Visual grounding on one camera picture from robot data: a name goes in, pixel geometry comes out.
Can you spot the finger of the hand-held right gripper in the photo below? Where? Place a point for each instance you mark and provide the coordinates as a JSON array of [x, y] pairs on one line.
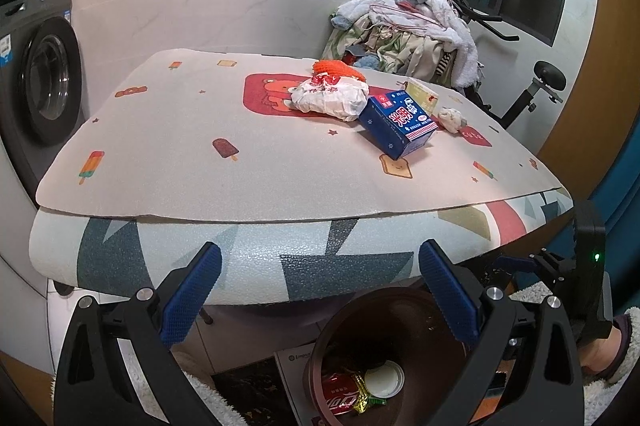
[[555, 273], [515, 267]]

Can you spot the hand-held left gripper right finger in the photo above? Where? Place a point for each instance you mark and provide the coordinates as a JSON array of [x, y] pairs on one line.
[[450, 291]]

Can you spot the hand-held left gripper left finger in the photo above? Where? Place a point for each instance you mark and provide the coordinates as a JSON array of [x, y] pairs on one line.
[[192, 291]]

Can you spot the brown trash bin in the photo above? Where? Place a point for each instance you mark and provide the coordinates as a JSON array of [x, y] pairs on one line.
[[390, 321]]

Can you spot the white plastic lid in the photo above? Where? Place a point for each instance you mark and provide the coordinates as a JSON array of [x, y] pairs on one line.
[[384, 381]]

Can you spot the green packet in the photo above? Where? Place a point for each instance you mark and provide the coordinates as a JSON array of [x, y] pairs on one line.
[[377, 402]]

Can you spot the gold foil bag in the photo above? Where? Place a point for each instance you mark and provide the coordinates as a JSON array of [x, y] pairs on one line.
[[361, 403]]

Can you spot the red soda can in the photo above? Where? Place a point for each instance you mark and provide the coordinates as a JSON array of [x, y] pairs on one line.
[[342, 393]]

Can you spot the tissue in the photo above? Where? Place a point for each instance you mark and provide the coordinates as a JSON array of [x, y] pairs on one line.
[[452, 118]]

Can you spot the blue milk carton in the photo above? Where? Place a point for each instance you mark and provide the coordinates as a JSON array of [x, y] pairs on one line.
[[395, 126]]

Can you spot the small yellow-green box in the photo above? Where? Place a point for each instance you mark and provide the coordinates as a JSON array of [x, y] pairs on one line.
[[425, 98]]

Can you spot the white paper wrapper red print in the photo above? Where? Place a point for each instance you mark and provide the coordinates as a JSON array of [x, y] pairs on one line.
[[325, 103]]

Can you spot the orange foam net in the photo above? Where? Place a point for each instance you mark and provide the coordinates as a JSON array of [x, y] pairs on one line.
[[335, 67]]

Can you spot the person's right forearm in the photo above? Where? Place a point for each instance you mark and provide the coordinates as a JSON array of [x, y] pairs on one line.
[[627, 346]]

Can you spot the person's right hand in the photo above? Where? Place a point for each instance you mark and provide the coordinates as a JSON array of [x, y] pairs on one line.
[[602, 356]]

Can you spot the geometric patterned table cover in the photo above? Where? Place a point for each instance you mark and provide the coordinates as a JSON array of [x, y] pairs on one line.
[[250, 256]]

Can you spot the white fleece garment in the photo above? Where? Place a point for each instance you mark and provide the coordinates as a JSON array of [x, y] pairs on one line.
[[210, 398]]

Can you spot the white cardboard box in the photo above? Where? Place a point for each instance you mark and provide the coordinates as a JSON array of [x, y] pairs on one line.
[[292, 376]]

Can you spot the orange wooden panel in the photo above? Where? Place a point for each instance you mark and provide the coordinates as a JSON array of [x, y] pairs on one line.
[[595, 106]]

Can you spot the printed cream table mat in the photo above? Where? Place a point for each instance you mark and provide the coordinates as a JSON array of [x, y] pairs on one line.
[[200, 116]]

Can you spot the black exercise bike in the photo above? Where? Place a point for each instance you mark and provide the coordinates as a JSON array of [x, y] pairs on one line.
[[549, 76]]

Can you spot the pile of clothes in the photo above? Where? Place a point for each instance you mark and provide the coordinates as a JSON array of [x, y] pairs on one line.
[[415, 46]]

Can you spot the grey washing machine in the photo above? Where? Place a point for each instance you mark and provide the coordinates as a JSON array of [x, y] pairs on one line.
[[45, 76]]

